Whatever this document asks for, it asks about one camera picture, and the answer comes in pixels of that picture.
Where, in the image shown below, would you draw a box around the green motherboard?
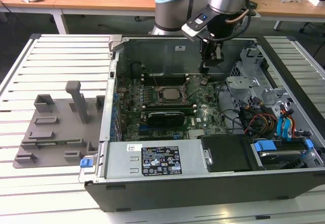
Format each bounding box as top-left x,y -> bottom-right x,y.
115,73 -> 231,142

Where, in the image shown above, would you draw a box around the silver chipset heatsink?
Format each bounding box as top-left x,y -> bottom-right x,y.
188,129 -> 206,138

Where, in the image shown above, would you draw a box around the blue flat data cable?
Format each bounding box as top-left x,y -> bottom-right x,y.
283,109 -> 294,143
277,114 -> 287,143

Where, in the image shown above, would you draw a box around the grey parts rack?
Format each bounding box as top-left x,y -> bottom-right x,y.
12,81 -> 106,169

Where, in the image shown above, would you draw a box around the silver power supply unit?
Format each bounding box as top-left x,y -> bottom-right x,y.
103,139 -> 213,182

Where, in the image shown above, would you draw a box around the wooden desk white legs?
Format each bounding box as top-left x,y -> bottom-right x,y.
54,0 -> 325,33
0,0 -> 63,36

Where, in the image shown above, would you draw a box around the silver metal drive cage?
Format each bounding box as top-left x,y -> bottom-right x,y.
224,45 -> 297,123

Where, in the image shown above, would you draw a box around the grey plastic case latch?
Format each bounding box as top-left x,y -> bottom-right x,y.
108,34 -> 124,53

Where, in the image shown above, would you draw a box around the silver CPU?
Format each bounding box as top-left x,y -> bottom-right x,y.
161,87 -> 182,102

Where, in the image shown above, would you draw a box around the black power cable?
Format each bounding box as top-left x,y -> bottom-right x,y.
215,80 -> 246,136

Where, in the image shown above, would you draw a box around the metal socket cover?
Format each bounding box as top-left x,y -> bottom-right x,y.
181,78 -> 204,99

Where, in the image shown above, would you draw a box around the black graphics card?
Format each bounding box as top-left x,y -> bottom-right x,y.
146,110 -> 186,129

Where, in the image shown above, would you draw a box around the black PC case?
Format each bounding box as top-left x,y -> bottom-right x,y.
78,34 -> 325,212

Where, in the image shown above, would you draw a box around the hard disk blue carrier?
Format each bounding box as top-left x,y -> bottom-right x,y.
251,138 -> 315,171

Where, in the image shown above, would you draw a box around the CPU socket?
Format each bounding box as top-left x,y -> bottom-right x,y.
156,84 -> 190,105

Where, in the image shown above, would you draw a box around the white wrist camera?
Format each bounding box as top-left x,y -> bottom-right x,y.
181,12 -> 216,42

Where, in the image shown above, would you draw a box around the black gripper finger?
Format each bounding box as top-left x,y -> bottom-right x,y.
211,43 -> 225,67
199,40 -> 213,74

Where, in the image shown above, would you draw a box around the coloured power wire bundle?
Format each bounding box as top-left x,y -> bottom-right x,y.
244,111 -> 278,135

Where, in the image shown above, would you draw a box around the black RAM slot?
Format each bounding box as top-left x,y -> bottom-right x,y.
141,73 -> 189,79
142,81 -> 190,86
142,108 -> 198,115
141,77 -> 189,82
142,103 -> 197,109

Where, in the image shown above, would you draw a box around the red data cable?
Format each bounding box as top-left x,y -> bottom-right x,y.
291,122 -> 307,139

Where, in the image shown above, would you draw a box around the thin metal locking lever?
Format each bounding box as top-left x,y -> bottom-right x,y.
149,70 -> 160,89

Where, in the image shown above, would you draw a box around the black drive bay cover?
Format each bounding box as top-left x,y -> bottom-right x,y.
200,135 -> 256,173

